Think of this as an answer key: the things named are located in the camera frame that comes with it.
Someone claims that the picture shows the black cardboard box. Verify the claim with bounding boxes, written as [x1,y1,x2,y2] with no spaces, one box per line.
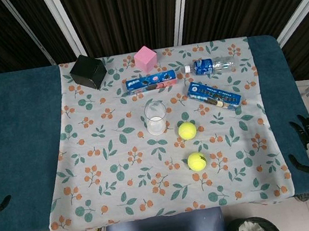
[67,51,109,94]

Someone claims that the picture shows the pink cube block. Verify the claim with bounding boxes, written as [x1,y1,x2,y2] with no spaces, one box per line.
[132,44,161,74]

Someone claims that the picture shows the teal blue table cover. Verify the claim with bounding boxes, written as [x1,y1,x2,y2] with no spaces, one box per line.
[0,28,309,231]

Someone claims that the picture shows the blue pink cookie box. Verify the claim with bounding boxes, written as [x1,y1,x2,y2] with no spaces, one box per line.
[124,69,180,96]

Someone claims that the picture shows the dark blue cookie box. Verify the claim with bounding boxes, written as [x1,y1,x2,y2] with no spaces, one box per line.
[186,75,243,116]

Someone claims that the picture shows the black trash bin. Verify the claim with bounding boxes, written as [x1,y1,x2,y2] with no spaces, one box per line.
[225,212,282,231]

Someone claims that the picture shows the floral print tablecloth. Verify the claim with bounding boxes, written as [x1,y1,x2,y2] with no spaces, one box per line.
[25,30,297,231]

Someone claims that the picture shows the clear glass cup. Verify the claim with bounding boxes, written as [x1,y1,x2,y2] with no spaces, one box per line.
[142,101,171,137]

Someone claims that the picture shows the thin grey partition rail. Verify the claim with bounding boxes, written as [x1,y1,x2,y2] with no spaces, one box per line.
[0,0,57,71]

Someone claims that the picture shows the clear bottle blue label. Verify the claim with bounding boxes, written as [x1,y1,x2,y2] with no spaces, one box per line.
[178,54,236,79]

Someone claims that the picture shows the yellow tennis ball black print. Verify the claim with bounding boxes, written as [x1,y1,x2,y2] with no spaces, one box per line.
[185,150,208,172]

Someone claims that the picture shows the plain yellow tennis ball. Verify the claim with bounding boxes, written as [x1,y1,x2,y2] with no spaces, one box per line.
[176,120,199,142]

